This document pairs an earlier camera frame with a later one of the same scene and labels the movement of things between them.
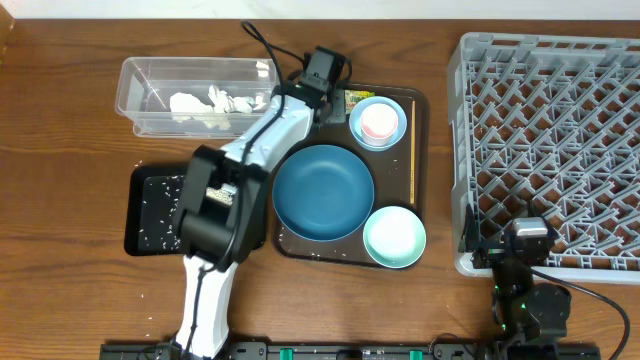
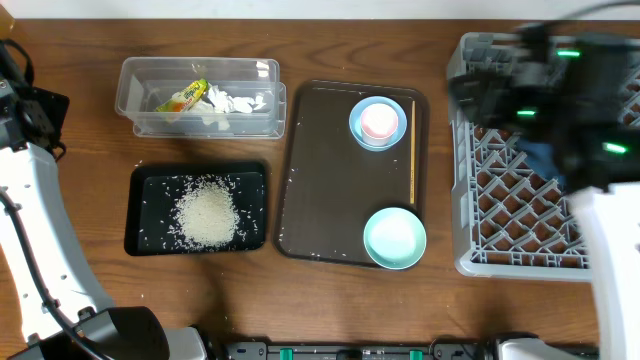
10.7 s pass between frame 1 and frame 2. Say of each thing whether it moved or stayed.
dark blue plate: moved
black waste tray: stayed
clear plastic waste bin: stayed
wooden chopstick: stayed
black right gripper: moved
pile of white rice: moved
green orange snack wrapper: moved
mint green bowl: stayed
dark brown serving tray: stayed
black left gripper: moved
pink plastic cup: stayed
